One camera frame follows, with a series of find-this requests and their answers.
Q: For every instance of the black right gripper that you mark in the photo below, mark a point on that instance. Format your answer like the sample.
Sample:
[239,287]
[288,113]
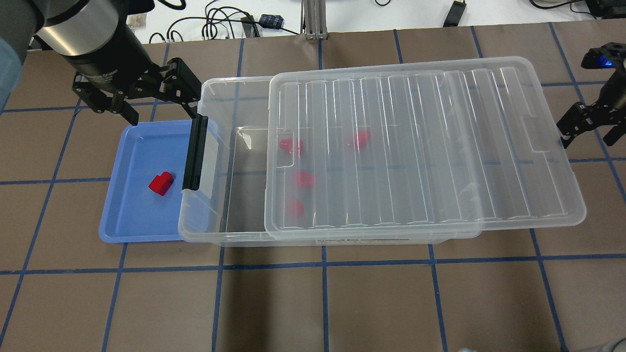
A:
[612,92]

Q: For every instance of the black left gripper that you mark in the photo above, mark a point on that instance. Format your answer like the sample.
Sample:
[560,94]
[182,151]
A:
[108,60]

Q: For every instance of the red block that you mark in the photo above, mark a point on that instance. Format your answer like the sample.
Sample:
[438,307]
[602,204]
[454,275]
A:
[294,208]
[304,180]
[292,146]
[360,139]
[161,183]

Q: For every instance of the clear plastic box lid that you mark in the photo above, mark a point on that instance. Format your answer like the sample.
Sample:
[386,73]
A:
[456,146]

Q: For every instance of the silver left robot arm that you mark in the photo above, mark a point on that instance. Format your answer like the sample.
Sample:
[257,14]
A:
[68,27]

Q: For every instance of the blue plastic tray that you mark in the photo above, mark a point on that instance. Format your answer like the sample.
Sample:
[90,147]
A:
[132,212]

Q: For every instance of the clear plastic storage box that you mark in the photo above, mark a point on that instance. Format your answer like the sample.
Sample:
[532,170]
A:
[228,207]

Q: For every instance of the red block back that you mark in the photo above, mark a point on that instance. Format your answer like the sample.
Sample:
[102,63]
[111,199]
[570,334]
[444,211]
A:
[292,146]

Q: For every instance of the red block front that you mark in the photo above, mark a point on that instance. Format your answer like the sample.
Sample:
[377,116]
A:
[294,208]

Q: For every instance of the black power adapter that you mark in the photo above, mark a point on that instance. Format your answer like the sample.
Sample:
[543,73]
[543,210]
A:
[455,13]

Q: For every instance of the black box latch handle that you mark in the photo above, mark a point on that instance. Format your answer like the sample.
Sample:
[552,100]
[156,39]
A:
[195,153]

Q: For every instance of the aluminium frame post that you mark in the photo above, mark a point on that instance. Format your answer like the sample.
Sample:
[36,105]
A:
[313,17]

